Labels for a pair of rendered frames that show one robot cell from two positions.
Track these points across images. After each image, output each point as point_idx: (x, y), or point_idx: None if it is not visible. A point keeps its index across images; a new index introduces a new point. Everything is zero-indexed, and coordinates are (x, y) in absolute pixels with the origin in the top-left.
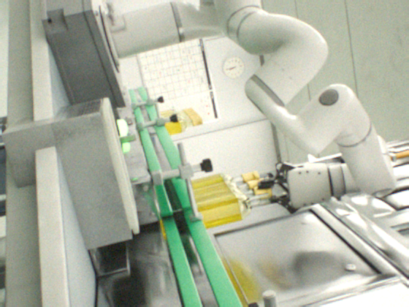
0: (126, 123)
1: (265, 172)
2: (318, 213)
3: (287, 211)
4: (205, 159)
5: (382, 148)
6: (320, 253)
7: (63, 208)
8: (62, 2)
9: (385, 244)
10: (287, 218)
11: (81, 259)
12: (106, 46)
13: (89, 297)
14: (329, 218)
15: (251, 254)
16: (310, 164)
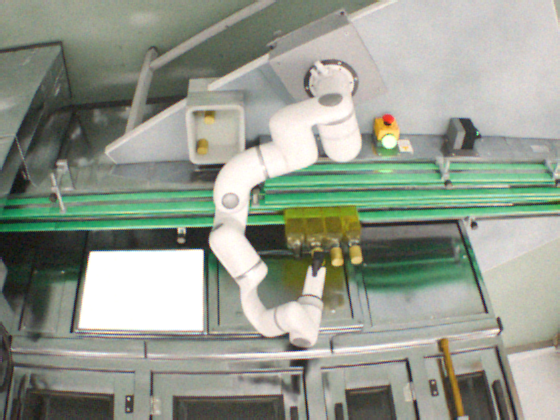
0: (456, 152)
1: (489, 309)
2: (339, 320)
3: (357, 301)
4: (256, 186)
5: (278, 317)
6: (270, 305)
7: (159, 121)
8: (284, 43)
9: (261, 345)
10: (347, 300)
11: (169, 143)
12: (294, 84)
13: (162, 155)
14: (323, 324)
15: (295, 267)
16: (314, 281)
